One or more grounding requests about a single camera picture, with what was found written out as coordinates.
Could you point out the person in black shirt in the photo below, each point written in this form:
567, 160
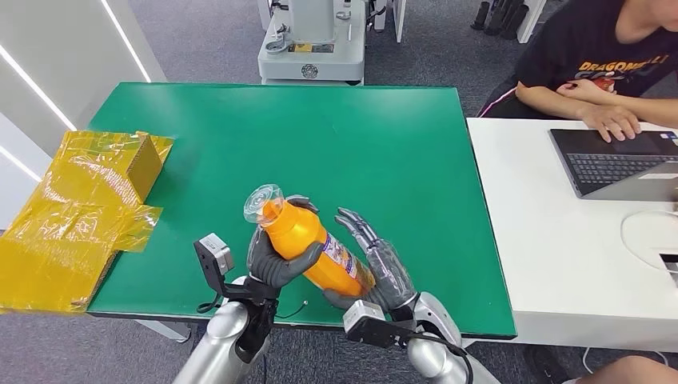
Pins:
582, 48

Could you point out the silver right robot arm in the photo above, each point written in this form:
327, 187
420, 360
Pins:
434, 355

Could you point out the yellow taped cardboard box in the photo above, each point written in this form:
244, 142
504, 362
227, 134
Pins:
79, 212

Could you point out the white table leg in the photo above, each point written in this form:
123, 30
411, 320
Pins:
398, 18

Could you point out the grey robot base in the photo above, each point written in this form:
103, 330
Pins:
312, 53

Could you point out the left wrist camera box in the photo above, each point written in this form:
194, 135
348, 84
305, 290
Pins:
217, 257

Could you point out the white round pad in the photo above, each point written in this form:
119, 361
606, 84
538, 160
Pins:
643, 238

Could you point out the person's right forearm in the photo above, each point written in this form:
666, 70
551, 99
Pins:
551, 100

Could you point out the person's right hand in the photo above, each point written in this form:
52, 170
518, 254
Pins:
612, 121

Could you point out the person's left hand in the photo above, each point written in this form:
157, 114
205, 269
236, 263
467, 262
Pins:
585, 90

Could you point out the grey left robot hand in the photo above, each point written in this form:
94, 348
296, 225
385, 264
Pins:
275, 267

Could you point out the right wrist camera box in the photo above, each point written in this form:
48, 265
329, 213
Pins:
365, 320

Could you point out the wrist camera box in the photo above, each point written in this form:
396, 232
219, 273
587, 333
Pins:
217, 257
365, 320

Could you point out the orange bottle with clear cap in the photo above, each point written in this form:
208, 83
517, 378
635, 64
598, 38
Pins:
296, 233

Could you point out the seated person's leg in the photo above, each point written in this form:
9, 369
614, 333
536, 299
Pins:
630, 371

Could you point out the dark grey laptop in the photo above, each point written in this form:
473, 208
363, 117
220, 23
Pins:
614, 164

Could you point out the white desk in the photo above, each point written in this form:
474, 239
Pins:
556, 254

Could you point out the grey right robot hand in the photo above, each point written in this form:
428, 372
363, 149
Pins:
389, 270

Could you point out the person's left forearm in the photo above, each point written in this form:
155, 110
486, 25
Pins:
651, 111

